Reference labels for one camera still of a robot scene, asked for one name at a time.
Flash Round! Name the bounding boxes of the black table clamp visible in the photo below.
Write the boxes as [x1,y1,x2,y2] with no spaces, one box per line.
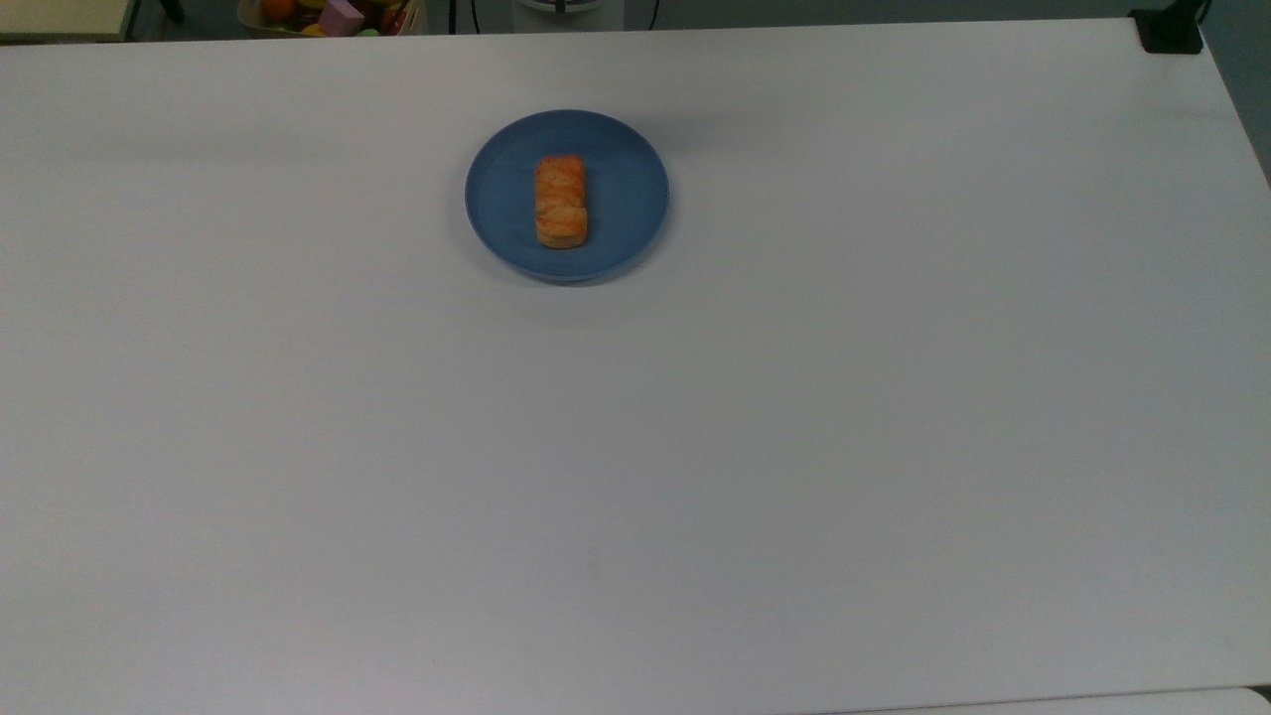
[1130,0,1212,56]

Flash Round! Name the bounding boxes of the basket of toy food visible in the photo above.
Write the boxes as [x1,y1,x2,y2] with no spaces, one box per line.
[236,0,428,39]

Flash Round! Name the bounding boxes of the pink toy block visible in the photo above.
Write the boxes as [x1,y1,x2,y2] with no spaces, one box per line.
[318,0,366,38]

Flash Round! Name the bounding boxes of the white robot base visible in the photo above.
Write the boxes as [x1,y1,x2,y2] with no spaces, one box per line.
[512,0,627,34]

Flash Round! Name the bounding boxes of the orange bread loaf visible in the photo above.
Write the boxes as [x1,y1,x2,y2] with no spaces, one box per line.
[534,154,589,250]

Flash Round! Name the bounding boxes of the beige side table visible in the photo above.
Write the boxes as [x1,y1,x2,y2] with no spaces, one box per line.
[0,0,140,44]

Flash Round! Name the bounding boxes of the blue round plate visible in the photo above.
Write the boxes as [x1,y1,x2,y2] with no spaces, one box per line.
[464,109,671,285]

